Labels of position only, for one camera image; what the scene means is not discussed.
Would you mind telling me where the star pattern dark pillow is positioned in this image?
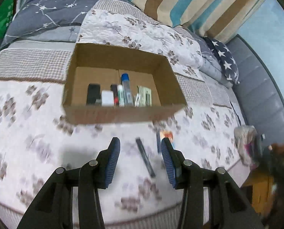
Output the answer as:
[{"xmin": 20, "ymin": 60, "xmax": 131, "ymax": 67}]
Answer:
[{"xmin": 203, "ymin": 37, "xmax": 240, "ymax": 85}]

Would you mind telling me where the green white packet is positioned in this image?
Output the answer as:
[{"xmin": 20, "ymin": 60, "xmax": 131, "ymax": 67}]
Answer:
[{"xmin": 134, "ymin": 86, "xmax": 152, "ymax": 107}]

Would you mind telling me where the blue capped glue stick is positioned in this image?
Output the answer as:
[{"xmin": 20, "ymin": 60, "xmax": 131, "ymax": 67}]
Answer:
[{"xmin": 121, "ymin": 73, "xmax": 133, "ymax": 106}]

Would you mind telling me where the grey padded headboard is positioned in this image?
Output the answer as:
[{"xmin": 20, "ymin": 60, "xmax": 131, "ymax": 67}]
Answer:
[{"xmin": 227, "ymin": 35, "xmax": 284, "ymax": 145}]

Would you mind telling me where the white small box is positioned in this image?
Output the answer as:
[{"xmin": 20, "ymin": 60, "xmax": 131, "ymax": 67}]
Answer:
[{"xmin": 101, "ymin": 90, "xmax": 114, "ymax": 106}]

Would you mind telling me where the black pen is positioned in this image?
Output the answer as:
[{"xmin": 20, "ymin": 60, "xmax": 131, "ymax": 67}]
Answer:
[{"xmin": 136, "ymin": 138, "xmax": 155, "ymax": 178}]

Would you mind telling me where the green shopping bag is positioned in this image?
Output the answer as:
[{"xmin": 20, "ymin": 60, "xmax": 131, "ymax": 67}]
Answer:
[{"xmin": 0, "ymin": 0, "xmax": 14, "ymax": 43}]

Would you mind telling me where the grey constellation duvet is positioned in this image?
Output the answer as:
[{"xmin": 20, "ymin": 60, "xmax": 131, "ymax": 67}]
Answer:
[{"xmin": 0, "ymin": 0, "xmax": 128, "ymax": 49}]

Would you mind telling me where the floral quilted bedspread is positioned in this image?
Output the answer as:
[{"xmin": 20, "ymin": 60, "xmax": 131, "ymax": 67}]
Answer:
[{"xmin": 0, "ymin": 0, "xmax": 249, "ymax": 228}]

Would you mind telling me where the right striped curtain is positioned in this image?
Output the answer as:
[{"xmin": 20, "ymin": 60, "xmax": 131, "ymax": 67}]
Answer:
[{"xmin": 129, "ymin": 0, "xmax": 265, "ymax": 43}]

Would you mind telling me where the black orange lighter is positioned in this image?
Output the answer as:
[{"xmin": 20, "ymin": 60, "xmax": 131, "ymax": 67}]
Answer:
[{"xmin": 110, "ymin": 84, "xmax": 119, "ymax": 106}]

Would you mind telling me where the black rectangular device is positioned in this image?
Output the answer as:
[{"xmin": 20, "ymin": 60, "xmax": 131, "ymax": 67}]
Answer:
[{"xmin": 86, "ymin": 84, "xmax": 101, "ymax": 105}]

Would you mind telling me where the crumpled plastic bag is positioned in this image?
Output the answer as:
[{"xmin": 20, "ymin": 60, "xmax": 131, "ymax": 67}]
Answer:
[{"xmin": 234, "ymin": 125, "xmax": 263, "ymax": 166}]

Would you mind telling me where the small blue tissue pack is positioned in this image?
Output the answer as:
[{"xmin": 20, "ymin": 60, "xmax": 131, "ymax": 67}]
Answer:
[{"xmin": 156, "ymin": 130, "xmax": 174, "ymax": 153}]

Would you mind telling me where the brown cardboard box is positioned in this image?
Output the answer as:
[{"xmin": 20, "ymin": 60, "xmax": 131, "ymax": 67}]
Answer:
[{"xmin": 62, "ymin": 42, "xmax": 188, "ymax": 125}]

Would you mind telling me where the white tube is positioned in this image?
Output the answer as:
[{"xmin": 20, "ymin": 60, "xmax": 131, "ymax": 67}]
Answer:
[{"xmin": 117, "ymin": 84, "xmax": 125, "ymax": 107}]

